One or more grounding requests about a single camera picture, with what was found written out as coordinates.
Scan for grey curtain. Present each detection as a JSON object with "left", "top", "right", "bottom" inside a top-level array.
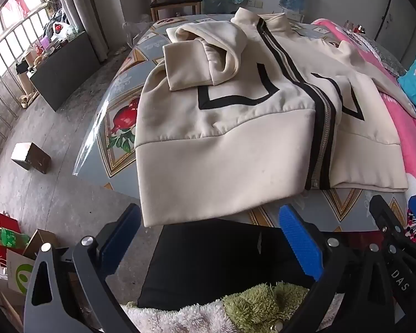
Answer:
[{"left": 54, "top": 0, "right": 110, "bottom": 63}]

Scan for clear empty water jug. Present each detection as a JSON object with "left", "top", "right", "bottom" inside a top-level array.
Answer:
[{"left": 203, "top": 0, "right": 234, "bottom": 16}]

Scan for pink floral blanket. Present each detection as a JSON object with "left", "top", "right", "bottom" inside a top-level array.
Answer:
[{"left": 312, "top": 19, "right": 416, "bottom": 247}]

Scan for white paper bag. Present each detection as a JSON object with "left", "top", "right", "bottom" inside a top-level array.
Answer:
[{"left": 6, "top": 248, "right": 35, "bottom": 295}]

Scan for red paper bag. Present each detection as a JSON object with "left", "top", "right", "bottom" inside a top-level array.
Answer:
[{"left": 0, "top": 210, "right": 21, "bottom": 261}]

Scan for brown box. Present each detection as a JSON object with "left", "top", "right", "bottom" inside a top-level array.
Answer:
[{"left": 11, "top": 142, "right": 51, "bottom": 174}]

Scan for white cabinet door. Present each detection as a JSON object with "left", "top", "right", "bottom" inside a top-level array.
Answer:
[{"left": 374, "top": 0, "right": 416, "bottom": 63}]

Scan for green soda bottle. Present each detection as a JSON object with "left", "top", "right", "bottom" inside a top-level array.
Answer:
[{"left": 0, "top": 227, "right": 30, "bottom": 248}]

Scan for grey textured blanket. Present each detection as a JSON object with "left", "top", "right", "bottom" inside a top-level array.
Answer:
[{"left": 359, "top": 33, "right": 408, "bottom": 77}]

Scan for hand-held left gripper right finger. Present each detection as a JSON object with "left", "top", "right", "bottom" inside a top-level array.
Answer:
[{"left": 278, "top": 204, "right": 396, "bottom": 333}]

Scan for person's black pants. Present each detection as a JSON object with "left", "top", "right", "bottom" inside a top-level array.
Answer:
[{"left": 137, "top": 218, "right": 371, "bottom": 311}]

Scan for cream zip jacket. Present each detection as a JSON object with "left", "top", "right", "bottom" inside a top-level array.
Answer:
[{"left": 135, "top": 7, "right": 410, "bottom": 228}]

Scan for dark grey cabinet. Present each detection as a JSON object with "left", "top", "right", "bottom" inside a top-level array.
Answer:
[{"left": 29, "top": 31, "right": 101, "bottom": 112}]

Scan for white water dispenser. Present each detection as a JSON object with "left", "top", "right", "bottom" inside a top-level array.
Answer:
[{"left": 281, "top": 7, "right": 304, "bottom": 23}]

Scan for printed plastic tablecloth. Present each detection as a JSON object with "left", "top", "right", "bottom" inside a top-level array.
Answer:
[{"left": 73, "top": 14, "right": 411, "bottom": 236}]

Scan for clear plastic bag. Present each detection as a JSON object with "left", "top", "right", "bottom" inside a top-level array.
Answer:
[{"left": 122, "top": 14, "right": 153, "bottom": 47}]

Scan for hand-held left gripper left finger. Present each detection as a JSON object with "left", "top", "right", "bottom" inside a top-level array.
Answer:
[{"left": 24, "top": 203, "right": 143, "bottom": 333}]

